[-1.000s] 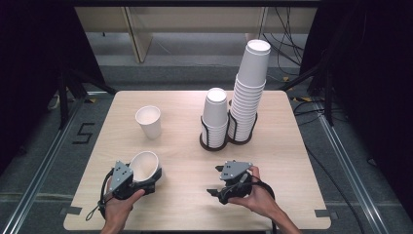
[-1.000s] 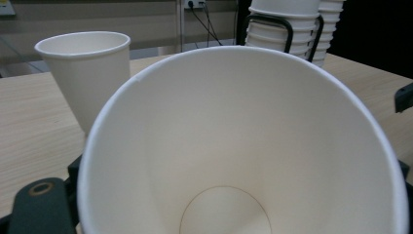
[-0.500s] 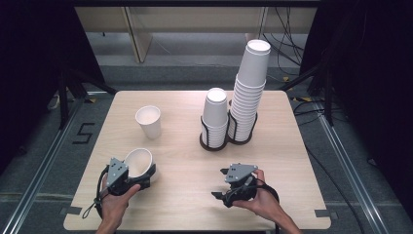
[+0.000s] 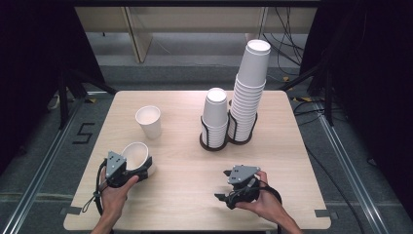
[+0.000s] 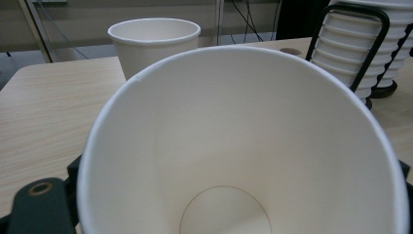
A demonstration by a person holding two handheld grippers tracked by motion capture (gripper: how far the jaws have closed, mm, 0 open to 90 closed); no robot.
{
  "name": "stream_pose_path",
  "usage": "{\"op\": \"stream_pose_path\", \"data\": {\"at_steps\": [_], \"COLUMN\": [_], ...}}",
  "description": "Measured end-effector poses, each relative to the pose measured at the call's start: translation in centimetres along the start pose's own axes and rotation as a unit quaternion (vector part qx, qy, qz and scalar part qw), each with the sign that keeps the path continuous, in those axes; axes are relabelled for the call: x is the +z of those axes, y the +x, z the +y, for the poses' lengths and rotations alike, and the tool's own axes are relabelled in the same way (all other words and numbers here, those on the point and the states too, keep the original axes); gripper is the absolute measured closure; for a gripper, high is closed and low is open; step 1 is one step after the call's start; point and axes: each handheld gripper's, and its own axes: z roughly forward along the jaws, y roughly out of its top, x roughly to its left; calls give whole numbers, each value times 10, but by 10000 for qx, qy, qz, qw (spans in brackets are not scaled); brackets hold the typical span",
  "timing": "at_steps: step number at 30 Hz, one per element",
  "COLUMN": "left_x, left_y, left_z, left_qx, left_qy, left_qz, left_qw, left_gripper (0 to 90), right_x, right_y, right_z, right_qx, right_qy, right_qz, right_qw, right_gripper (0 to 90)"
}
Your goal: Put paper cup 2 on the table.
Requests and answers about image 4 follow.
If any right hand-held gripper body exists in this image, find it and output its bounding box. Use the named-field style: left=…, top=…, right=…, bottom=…
left=225, top=165, right=262, bottom=211

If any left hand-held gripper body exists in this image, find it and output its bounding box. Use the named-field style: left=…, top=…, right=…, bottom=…
left=104, top=150, right=141, bottom=189

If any white paper cup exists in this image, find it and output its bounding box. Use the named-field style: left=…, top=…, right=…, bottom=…
left=121, top=141, right=157, bottom=178
left=134, top=104, right=163, bottom=140

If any black wire cup holder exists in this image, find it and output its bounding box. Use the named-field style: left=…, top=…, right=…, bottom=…
left=198, top=108, right=259, bottom=153

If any short stack of white cups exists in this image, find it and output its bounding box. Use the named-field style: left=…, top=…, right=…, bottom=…
left=201, top=87, right=230, bottom=149

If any tall stack of white cups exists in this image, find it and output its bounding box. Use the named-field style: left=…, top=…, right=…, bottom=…
left=226, top=38, right=272, bottom=142

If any person's right hand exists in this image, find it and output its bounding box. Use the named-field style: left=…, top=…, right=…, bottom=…
left=234, top=171, right=284, bottom=226

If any person's left hand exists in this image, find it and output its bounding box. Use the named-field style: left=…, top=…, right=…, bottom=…
left=97, top=168, right=140, bottom=222

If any grey tape piece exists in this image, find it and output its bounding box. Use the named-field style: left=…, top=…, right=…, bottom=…
left=314, top=209, right=339, bottom=219

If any black metal stand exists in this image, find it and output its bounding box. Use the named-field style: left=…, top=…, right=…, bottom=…
left=278, top=58, right=336, bottom=128
left=57, top=63, right=119, bottom=131

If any black curtain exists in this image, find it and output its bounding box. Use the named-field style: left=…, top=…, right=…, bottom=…
left=0, top=0, right=109, bottom=175
left=297, top=0, right=413, bottom=223

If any beige wooden cabinet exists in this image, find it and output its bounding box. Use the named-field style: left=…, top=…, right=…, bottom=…
left=74, top=6, right=318, bottom=64

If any left hand-held gripper cable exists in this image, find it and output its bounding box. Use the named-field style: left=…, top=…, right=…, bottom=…
left=81, top=158, right=109, bottom=216

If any hand-held gripper cable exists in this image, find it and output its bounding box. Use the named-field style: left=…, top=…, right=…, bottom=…
left=258, top=179, right=283, bottom=207
left=81, top=158, right=109, bottom=216

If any right hand-held gripper cable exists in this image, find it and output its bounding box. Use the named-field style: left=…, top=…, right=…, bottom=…
left=258, top=179, right=283, bottom=207

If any aluminium floor rail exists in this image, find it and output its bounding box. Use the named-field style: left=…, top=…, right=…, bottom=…
left=312, top=102, right=392, bottom=234
left=1, top=97, right=86, bottom=234

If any black floor cable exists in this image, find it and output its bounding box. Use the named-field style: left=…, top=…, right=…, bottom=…
left=292, top=97, right=367, bottom=234

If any bundle of black cables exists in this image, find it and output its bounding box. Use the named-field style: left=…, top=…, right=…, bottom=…
left=268, top=6, right=307, bottom=83

